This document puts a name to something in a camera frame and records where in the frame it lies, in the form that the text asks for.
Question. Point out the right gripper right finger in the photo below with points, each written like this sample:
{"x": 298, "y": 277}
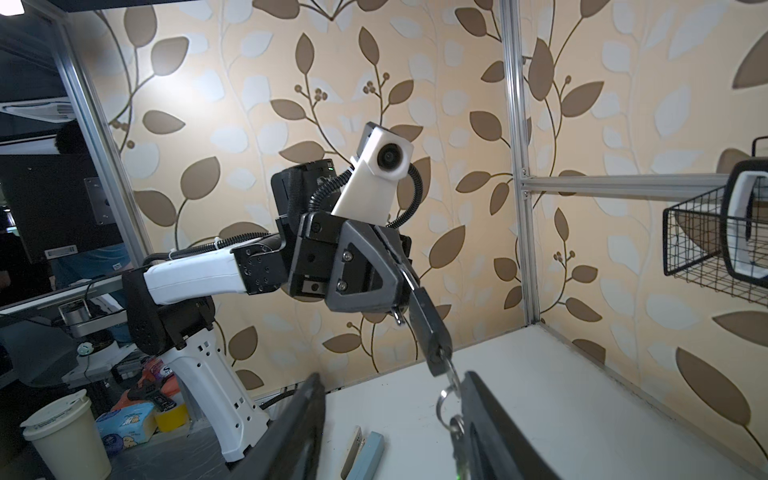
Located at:
{"x": 494, "y": 446}

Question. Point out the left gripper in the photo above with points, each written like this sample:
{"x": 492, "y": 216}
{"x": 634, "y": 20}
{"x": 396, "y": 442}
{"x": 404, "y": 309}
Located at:
{"x": 355, "y": 266}

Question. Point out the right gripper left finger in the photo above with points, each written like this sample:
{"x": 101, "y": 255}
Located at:
{"x": 291, "y": 446}

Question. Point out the black padlock with keys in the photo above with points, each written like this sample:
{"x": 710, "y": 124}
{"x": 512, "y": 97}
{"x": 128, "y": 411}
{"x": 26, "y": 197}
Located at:
{"x": 435, "y": 342}

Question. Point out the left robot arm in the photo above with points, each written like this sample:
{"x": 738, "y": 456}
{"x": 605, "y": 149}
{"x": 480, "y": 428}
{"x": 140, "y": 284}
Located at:
{"x": 170, "y": 308}

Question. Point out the blue tissue pack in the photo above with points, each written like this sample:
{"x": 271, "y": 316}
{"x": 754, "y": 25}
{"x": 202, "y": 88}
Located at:
{"x": 127, "y": 427}

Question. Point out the paper cup with lid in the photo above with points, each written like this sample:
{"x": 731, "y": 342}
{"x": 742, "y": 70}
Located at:
{"x": 65, "y": 435}

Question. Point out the black white tool in basket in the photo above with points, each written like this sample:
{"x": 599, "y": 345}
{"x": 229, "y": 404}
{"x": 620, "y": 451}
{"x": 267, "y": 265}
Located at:
{"x": 743, "y": 222}

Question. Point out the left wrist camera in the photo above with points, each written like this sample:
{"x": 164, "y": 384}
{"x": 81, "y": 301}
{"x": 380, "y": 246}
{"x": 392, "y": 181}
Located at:
{"x": 383, "y": 160}

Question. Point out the back wire basket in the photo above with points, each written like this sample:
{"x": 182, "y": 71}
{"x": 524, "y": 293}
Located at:
{"x": 691, "y": 236}

